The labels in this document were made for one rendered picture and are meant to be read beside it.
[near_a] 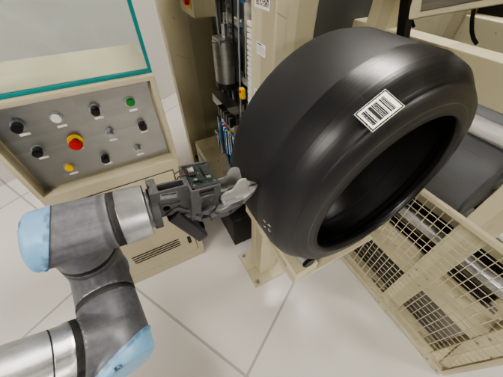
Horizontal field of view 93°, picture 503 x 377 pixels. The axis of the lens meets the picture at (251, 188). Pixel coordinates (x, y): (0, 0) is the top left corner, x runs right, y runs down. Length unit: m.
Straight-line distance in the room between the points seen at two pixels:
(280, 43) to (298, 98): 0.28
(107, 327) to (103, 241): 0.12
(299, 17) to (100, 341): 0.77
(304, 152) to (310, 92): 0.11
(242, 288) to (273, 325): 0.29
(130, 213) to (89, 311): 0.16
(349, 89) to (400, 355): 1.59
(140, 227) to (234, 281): 1.37
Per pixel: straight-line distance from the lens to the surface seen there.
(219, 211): 0.44
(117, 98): 1.04
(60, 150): 1.14
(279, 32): 0.72
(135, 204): 0.40
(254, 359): 1.61
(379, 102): 0.43
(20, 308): 2.21
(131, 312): 0.46
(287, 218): 0.47
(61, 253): 0.43
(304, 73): 0.50
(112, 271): 0.49
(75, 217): 0.41
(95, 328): 0.44
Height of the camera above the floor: 1.60
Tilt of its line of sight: 47 degrees down
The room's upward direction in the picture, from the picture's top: straight up
